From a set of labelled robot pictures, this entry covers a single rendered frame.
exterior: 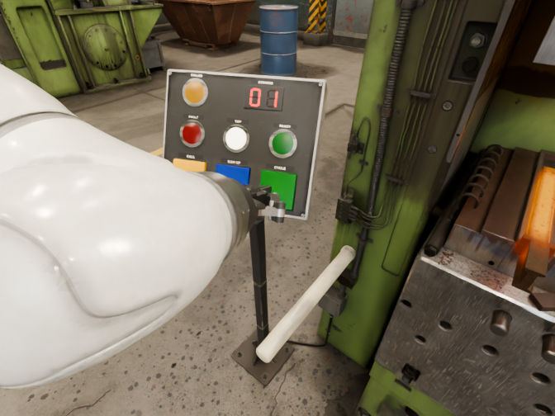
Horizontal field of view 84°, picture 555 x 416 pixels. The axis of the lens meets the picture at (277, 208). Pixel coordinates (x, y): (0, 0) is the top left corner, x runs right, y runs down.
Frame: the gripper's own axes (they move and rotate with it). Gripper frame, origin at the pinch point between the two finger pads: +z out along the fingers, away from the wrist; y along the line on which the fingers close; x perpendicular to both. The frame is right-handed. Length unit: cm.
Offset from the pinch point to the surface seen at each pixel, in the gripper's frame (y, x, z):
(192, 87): -20.6, 18.8, 12.8
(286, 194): 1.9, -0.6, 12.5
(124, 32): -298, 147, 338
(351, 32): -10, 278, 644
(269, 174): -2.0, 3.0, 12.5
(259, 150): -4.8, 7.6, 13.2
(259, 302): -9, -45, 52
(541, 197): 52, 5, 22
